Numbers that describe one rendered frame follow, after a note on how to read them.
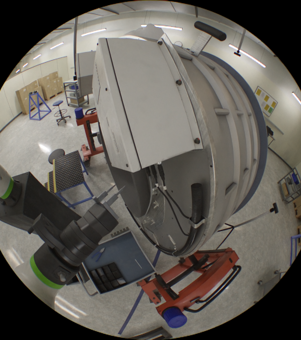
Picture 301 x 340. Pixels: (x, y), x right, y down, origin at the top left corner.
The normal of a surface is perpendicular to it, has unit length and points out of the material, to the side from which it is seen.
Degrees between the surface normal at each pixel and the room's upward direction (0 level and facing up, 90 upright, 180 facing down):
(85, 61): 55
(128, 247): 0
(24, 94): 90
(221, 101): 67
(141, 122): 43
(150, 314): 0
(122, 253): 0
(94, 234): 48
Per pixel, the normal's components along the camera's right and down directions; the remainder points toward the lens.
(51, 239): 0.69, -0.04
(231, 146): 0.45, 0.09
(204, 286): 0.14, -0.58
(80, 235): 0.34, -0.49
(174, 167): -0.85, 0.33
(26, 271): 0.00, -0.78
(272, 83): -0.34, 0.73
